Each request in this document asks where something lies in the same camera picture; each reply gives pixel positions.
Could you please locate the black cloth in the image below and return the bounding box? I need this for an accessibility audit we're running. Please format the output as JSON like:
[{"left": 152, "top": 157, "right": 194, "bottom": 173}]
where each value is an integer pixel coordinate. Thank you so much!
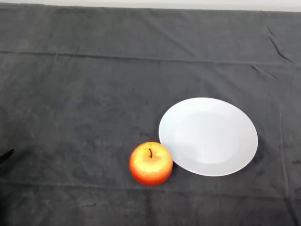
[{"left": 0, "top": 5, "right": 301, "bottom": 226}]

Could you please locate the red yellow apple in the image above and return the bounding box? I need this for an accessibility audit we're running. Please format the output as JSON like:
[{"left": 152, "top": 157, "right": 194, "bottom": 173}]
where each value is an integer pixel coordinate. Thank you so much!
[{"left": 128, "top": 141, "right": 174, "bottom": 186}]

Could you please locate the white round plate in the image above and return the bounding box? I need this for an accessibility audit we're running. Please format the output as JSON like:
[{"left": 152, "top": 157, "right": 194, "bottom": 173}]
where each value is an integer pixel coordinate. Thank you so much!
[{"left": 158, "top": 97, "right": 259, "bottom": 177}]

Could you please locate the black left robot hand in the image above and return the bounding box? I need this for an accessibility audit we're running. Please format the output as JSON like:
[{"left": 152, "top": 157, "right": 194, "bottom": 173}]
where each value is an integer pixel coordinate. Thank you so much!
[{"left": 0, "top": 147, "right": 15, "bottom": 165}]

